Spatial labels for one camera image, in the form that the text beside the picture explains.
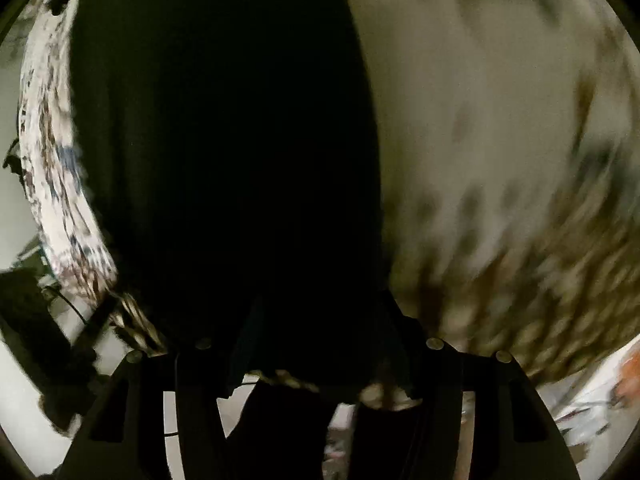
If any dark striped long-sleeve sweater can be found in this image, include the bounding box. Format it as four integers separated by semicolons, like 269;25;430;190
70;0;426;399

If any floral bed blanket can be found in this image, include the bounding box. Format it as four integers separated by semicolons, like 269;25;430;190
18;0;639;384

